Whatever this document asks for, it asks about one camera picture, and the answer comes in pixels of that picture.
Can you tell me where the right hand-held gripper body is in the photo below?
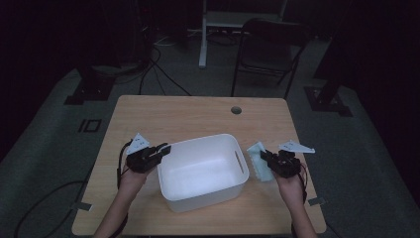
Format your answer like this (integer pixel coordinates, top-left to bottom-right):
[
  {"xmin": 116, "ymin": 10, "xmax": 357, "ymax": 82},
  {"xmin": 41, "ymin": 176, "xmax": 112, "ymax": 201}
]
[{"xmin": 268, "ymin": 139, "xmax": 316, "ymax": 179}]

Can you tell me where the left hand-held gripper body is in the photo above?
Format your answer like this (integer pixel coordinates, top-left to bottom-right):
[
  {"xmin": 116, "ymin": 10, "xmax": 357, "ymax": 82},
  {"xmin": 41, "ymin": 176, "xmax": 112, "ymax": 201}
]
[{"xmin": 126, "ymin": 132, "xmax": 162, "ymax": 174}]

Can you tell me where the light blue cloth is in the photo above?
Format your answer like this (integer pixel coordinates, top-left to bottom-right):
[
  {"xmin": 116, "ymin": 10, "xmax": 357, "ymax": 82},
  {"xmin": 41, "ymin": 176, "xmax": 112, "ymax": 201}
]
[{"xmin": 246, "ymin": 141, "xmax": 275, "ymax": 182}]

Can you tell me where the white plastic bin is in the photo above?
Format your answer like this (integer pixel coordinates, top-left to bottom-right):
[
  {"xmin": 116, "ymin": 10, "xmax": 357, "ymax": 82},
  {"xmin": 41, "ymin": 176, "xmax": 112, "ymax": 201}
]
[{"xmin": 157, "ymin": 133, "xmax": 251, "ymax": 213}]

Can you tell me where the person's right hand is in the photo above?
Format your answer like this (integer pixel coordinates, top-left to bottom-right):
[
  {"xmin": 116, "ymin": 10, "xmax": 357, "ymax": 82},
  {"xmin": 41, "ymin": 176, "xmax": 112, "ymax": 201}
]
[{"xmin": 274, "ymin": 173, "xmax": 306, "ymax": 204}]

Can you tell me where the person's left hand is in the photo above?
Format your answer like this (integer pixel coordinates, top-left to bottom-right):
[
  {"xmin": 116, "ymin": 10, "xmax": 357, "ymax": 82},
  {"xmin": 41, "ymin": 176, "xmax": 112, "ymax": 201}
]
[{"xmin": 118, "ymin": 170, "xmax": 150, "ymax": 196}]

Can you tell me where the black stand base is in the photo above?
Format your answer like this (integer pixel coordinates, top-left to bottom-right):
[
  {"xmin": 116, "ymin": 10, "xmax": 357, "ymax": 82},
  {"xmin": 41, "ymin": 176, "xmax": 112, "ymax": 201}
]
[
  {"xmin": 303, "ymin": 86, "xmax": 354, "ymax": 117},
  {"xmin": 63, "ymin": 65, "xmax": 117, "ymax": 106}
]

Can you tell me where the grey floor mat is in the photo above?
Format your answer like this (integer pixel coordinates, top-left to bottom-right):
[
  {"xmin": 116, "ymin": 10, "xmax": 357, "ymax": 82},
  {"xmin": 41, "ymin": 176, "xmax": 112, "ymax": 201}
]
[{"xmin": 0, "ymin": 36, "xmax": 420, "ymax": 238}]

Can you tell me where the black folding chair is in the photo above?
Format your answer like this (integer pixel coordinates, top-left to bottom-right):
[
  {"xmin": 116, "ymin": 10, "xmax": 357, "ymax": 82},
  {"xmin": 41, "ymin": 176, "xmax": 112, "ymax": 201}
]
[{"xmin": 230, "ymin": 18, "xmax": 313, "ymax": 100}]

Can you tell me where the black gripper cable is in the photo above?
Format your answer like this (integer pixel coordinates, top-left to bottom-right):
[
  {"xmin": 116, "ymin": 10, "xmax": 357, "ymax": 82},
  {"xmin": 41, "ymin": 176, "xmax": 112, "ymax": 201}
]
[
  {"xmin": 112, "ymin": 141, "xmax": 133, "ymax": 238},
  {"xmin": 298, "ymin": 165, "xmax": 309, "ymax": 203}
]

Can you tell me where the thin black floor cable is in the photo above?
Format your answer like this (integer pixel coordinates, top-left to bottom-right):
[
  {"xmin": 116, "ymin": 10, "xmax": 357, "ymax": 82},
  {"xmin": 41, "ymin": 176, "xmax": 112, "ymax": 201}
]
[{"xmin": 138, "ymin": 46, "xmax": 192, "ymax": 97}]

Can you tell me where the white floor cable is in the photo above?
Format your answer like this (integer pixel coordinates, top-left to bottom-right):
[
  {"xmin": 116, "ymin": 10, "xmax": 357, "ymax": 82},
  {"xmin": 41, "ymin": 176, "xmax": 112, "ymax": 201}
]
[{"xmin": 153, "ymin": 35, "xmax": 177, "ymax": 48}]

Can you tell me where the white metal desk frame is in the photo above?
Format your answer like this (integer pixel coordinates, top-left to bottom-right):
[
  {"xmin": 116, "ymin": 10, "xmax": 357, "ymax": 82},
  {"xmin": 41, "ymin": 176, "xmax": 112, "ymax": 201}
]
[{"xmin": 197, "ymin": 0, "xmax": 288, "ymax": 69}]

